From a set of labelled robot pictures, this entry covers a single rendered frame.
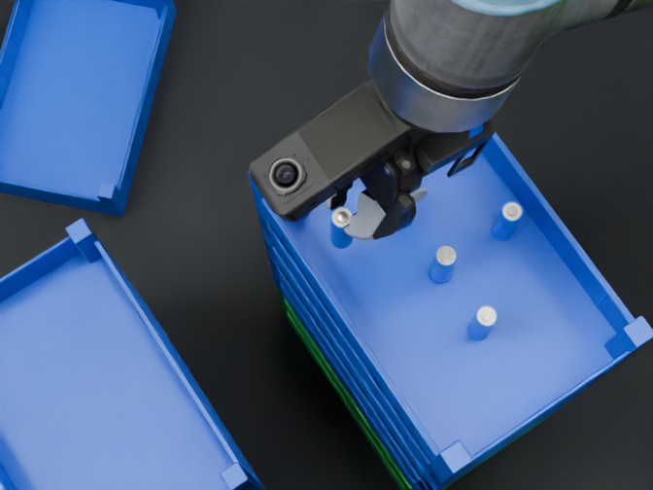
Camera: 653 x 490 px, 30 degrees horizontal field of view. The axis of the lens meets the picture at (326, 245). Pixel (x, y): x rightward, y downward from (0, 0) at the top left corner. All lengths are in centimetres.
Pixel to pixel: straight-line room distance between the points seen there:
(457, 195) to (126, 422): 40
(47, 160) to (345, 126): 92
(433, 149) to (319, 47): 87
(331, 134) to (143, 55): 92
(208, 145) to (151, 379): 49
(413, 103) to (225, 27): 99
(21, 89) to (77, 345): 54
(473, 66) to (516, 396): 44
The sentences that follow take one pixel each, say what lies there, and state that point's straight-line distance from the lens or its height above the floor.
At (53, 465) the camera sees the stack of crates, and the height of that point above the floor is 32.
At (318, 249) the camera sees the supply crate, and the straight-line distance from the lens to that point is 108.
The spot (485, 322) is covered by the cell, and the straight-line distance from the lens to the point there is 101.
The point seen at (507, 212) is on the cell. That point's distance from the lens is 103.
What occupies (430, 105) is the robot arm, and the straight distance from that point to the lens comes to 72.
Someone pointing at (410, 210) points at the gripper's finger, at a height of 72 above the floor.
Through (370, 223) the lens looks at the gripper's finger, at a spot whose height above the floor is 68.
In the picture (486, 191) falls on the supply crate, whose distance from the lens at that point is 110.
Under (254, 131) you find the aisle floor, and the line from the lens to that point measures 163.
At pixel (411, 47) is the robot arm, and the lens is 70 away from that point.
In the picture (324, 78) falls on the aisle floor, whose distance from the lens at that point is 166.
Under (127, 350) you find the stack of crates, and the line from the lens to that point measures 124.
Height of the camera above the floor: 153
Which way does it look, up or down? 75 degrees down
